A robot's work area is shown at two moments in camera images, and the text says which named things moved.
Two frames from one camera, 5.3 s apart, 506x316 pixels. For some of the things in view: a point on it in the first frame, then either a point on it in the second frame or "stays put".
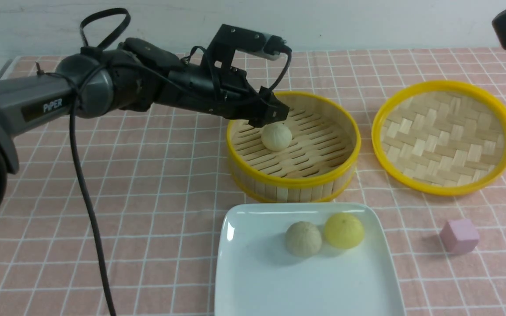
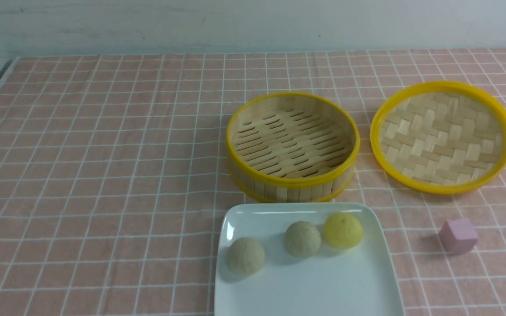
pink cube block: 459,236 stays put
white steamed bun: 276,137 → 245,256
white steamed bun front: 303,239 stays put
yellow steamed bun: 344,231 stays put
